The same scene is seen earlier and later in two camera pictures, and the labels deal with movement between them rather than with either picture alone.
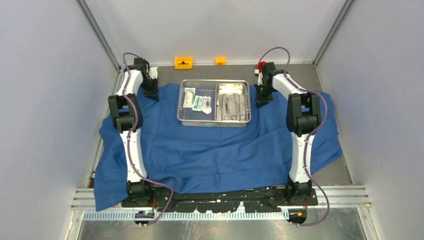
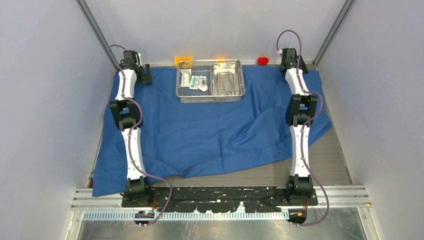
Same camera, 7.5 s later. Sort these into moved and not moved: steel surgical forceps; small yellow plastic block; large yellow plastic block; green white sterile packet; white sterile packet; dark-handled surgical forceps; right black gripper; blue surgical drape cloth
Moved: blue surgical drape cloth; steel surgical forceps; green white sterile packet; right black gripper; white sterile packet; dark-handled surgical forceps
Not moved: large yellow plastic block; small yellow plastic block
